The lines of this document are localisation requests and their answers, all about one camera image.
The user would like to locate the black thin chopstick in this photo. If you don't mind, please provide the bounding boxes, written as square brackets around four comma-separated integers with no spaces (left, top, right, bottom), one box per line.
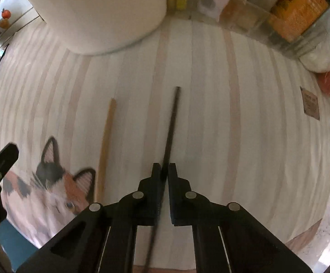
[142,86,181,273]

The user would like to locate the light wooden chopstick right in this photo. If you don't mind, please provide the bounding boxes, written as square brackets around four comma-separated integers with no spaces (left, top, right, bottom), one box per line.
[94,98,116,205]

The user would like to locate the brown label on mat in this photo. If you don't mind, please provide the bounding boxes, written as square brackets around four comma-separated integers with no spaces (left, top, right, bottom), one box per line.
[300,87,320,120]

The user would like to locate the white utensil holder wooden insert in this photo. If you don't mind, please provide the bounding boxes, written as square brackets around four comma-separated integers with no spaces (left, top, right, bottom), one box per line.
[28,0,167,55]

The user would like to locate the clear plastic storage bin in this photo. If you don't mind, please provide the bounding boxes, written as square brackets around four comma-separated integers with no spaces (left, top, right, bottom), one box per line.
[167,0,327,58]

